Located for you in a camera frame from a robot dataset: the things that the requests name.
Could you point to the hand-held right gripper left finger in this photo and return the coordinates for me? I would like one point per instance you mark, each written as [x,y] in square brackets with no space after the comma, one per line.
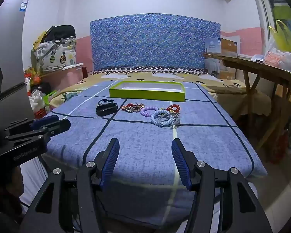
[110,161]

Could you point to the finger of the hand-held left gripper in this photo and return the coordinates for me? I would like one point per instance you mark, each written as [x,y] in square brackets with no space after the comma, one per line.
[59,125]
[44,121]

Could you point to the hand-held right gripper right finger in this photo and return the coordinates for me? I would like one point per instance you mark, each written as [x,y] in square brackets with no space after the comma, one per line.
[180,161]

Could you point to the silver bangle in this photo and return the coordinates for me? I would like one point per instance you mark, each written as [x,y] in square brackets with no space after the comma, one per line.
[175,122]

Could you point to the black fitness band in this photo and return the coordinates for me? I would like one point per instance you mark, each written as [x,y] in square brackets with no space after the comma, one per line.
[105,110]

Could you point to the green cardboard tray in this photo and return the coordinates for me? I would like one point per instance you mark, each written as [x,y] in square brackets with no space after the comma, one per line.
[148,94]

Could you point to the person's left forearm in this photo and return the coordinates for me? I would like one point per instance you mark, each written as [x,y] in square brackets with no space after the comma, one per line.
[4,194]

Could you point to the pile of plastic bags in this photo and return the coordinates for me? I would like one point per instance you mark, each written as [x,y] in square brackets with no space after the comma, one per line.
[36,99]

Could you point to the blue checked blanket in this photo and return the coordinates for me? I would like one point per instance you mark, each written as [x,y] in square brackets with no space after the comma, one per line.
[140,145]

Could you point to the pink storage box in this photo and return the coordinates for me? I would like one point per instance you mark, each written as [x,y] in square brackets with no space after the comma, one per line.
[63,76]

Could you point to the pineapple print bag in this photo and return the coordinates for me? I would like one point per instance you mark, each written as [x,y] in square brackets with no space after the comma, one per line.
[58,55]

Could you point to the grey refrigerator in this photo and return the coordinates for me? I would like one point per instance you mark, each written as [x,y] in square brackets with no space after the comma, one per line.
[9,53]

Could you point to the yellow printed bedsheet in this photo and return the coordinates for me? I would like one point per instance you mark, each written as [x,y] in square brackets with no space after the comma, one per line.
[223,85]

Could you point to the black bag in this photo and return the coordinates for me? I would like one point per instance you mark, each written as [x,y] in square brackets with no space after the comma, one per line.
[61,31]

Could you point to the blue floral headboard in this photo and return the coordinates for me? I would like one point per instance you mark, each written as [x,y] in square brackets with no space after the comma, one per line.
[155,43]

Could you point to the quilt print cardboard box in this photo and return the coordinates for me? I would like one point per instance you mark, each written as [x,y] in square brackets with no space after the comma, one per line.
[229,47]

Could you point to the wooden table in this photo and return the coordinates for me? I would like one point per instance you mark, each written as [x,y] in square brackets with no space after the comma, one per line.
[264,69]

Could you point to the small clear packet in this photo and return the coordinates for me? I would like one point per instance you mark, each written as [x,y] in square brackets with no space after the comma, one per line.
[257,58]

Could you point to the white plastic bag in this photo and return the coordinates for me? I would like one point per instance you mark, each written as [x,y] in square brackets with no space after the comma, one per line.
[278,58]

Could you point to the yellow plastic bag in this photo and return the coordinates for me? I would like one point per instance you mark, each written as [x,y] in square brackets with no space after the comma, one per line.
[282,35]

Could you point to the window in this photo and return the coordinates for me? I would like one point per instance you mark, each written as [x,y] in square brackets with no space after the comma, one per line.
[281,4]

